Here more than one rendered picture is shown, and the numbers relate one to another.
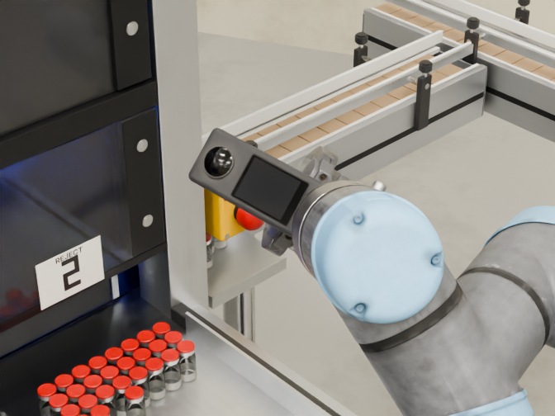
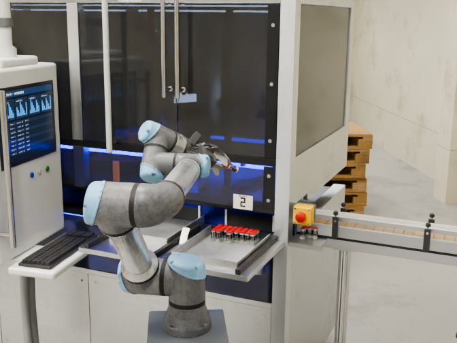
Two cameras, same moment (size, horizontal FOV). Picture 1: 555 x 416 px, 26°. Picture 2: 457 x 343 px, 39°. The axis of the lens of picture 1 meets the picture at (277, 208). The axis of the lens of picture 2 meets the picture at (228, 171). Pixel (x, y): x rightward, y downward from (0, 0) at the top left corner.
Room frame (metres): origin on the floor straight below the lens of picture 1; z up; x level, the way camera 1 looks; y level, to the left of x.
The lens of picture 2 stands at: (-0.01, -2.04, 1.75)
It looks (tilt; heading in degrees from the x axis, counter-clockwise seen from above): 13 degrees down; 66
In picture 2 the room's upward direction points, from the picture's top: 1 degrees clockwise
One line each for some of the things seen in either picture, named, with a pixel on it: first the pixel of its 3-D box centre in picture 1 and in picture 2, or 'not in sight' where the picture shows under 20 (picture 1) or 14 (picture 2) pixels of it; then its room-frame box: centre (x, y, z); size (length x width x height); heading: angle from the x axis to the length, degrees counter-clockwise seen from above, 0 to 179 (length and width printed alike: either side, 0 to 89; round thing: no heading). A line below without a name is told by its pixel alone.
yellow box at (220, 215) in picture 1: (225, 197); (304, 214); (1.26, 0.07, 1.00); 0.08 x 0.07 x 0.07; 43
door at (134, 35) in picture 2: not in sight; (128, 75); (0.72, 0.63, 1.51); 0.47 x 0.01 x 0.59; 133
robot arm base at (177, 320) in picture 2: not in sight; (187, 312); (0.64, -0.27, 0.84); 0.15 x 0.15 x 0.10
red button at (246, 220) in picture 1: (249, 212); (300, 217); (1.23, 0.03, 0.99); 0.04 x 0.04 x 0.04; 43
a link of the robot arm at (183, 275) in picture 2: not in sight; (184, 277); (0.64, -0.27, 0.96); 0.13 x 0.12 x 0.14; 147
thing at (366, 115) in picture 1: (309, 130); (382, 231); (1.56, -0.05, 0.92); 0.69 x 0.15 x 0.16; 133
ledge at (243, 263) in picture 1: (215, 259); (309, 241); (1.30, 0.08, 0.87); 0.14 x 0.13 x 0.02; 43
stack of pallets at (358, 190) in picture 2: not in sight; (302, 168); (3.01, 3.01, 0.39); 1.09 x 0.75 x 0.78; 157
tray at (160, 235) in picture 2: not in sight; (158, 226); (0.78, 0.42, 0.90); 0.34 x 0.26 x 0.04; 43
